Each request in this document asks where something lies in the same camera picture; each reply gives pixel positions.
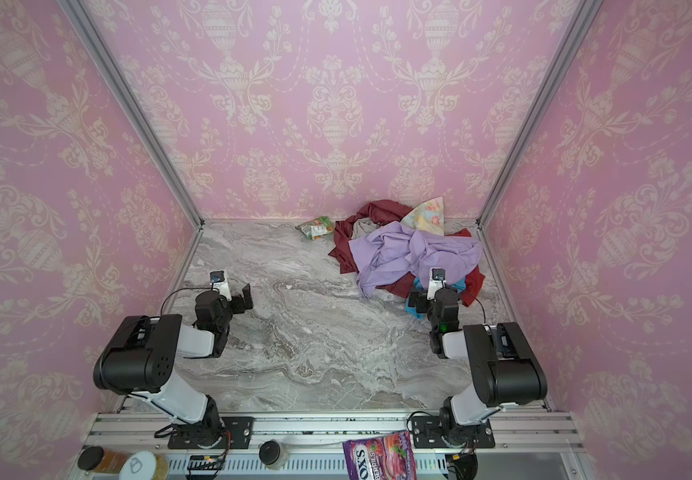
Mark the lavender purple cloth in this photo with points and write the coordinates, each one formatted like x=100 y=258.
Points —
x=389 y=253

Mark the right corner aluminium post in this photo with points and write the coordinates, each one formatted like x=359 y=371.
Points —
x=567 y=49

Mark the corner aluminium post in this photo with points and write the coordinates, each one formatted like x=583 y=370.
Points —
x=567 y=49
x=79 y=17

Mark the left corner aluminium post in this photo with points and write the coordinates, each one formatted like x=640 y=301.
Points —
x=79 y=17

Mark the white lid container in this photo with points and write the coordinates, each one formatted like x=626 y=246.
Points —
x=145 y=466

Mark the brown jar black lid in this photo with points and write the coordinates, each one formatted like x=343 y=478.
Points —
x=97 y=459

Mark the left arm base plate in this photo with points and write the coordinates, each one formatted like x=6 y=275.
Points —
x=222 y=433

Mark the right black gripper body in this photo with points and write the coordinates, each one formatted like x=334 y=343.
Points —
x=419 y=303

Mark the floral yellow cloth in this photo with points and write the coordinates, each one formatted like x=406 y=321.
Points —
x=428 y=216

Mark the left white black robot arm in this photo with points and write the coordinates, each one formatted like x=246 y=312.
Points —
x=139 y=362

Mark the purple candy bag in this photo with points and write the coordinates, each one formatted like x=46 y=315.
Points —
x=388 y=457

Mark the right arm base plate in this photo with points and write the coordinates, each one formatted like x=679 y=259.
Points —
x=432 y=432

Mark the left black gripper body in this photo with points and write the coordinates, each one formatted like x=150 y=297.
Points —
x=233 y=307

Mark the maroon red cloth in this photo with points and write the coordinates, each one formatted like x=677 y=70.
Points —
x=381 y=213

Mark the aluminium front rail frame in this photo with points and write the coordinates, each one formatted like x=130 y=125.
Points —
x=529 y=441

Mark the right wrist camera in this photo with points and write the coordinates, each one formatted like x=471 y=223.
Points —
x=437 y=281

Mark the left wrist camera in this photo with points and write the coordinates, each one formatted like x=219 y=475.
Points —
x=219 y=283

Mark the black round knob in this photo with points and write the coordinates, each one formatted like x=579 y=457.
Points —
x=273 y=454

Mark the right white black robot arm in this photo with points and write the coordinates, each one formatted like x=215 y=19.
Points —
x=504 y=372

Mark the teal blue cloth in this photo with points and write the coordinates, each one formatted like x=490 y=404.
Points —
x=459 y=287

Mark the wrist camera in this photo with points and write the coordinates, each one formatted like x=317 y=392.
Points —
x=437 y=281
x=219 y=283

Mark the green snack packet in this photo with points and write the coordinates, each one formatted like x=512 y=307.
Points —
x=316 y=228

